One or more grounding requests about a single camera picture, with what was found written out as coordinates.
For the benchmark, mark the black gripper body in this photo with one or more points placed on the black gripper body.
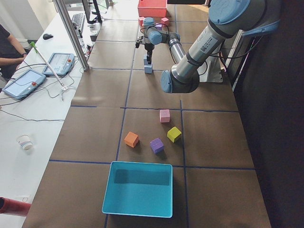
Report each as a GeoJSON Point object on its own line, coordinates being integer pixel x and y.
{"type": "Point", "coordinates": [149, 48]}

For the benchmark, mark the light blue block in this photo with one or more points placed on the light blue block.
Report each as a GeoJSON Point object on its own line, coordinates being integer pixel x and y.
{"type": "Point", "coordinates": [148, 69]}
{"type": "Point", "coordinates": [144, 59]}

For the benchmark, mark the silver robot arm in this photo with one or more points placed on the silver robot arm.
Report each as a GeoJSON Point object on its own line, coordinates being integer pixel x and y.
{"type": "Point", "coordinates": [226, 18]}

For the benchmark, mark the right purple foam block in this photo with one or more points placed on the right purple foam block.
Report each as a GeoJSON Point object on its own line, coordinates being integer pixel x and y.
{"type": "Point", "coordinates": [158, 26]}

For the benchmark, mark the purple foam block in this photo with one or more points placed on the purple foam block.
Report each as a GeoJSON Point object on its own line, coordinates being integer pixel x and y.
{"type": "Point", "coordinates": [158, 26]}
{"type": "Point", "coordinates": [157, 145]}

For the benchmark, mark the far pink-red foam block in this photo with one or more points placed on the far pink-red foam block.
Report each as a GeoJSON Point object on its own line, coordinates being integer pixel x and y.
{"type": "Point", "coordinates": [141, 20]}

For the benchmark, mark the pink-red foam block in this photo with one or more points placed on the pink-red foam block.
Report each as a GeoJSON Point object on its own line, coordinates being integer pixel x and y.
{"type": "Point", "coordinates": [141, 20]}
{"type": "Point", "coordinates": [165, 21]}

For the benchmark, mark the near pink-red foam block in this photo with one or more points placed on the near pink-red foam block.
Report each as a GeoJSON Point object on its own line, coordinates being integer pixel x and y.
{"type": "Point", "coordinates": [165, 21]}

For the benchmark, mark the pink plastic bin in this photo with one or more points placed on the pink plastic bin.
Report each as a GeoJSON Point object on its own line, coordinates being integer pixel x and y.
{"type": "Point", "coordinates": [152, 8]}

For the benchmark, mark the left pink foam block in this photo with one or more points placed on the left pink foam block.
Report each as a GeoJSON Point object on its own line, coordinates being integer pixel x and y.
{"type": "Point", "coordinates": [165, 116]}

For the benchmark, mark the black keyboard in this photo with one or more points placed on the black keyboard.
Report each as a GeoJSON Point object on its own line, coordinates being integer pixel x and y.
{"type": "Point", "coordinates": [78, 20]}

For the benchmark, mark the left yellow foam block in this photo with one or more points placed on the left yellow foam block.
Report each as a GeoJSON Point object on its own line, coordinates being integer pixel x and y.
{"type": "Point", "coordinates": [174, 134]}

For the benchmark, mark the left orange foam block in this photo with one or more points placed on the left orange foam block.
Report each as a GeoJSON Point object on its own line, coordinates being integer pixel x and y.
{"type": "Point", "coordinates": [131, 139]}

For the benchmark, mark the far teach pendant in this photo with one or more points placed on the far teach pendant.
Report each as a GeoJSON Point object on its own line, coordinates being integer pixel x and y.
{"type": "Point", "coordinates": [62, 63]}

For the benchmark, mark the teach pendant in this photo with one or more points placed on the teach pendant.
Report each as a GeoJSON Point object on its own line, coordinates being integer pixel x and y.
{"type": "Point", "coordinates": [62, 63]}
{"type": "Point", "coordinates": [24, 85]}

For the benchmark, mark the left purple foam block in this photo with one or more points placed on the left purple foam block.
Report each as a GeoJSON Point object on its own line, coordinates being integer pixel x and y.
{"type": "Point", "coordinates": [157, 145]}

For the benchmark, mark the black computer mouse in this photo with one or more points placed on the black computer mouse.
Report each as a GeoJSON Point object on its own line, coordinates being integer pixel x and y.
{"type": "Point", "coordinates": [47, 36]}

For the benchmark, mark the near teach pendant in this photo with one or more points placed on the near teach pendant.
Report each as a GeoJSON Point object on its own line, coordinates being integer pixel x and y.
{"type": "Point", "coordinates": [24, 85]}

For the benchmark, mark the teal plastic bin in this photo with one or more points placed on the teal plastic bin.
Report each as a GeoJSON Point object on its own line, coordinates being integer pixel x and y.
{"type": "Point", "coordinates": [139, 189]}

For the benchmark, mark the seated person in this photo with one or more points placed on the seated person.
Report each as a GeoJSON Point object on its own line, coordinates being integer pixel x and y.
{"type": "Point", "coordinates": [12, 54]}

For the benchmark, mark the paper cup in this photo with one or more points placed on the paper cup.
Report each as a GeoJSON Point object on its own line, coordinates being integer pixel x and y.
{"type": "Point", "coordinates": [25, 142]}

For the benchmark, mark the red cylinder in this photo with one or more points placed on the red cylinder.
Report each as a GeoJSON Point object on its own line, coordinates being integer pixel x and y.
{"type": "Point", "coordinates": [14, 207]}

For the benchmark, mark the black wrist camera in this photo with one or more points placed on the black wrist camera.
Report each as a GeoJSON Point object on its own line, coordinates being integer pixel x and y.
{"type": "Point", "coordinates": [139, 41]}

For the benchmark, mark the white camera pole with base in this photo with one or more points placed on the white camera pole with base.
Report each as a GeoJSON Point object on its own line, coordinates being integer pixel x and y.
{"type": "Point", "coordinates": [210, 71]}

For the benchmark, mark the aluminium frame post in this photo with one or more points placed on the aluminium frame post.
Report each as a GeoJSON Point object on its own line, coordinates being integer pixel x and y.
{"type": "Point", "coordinates": [60, 6]}

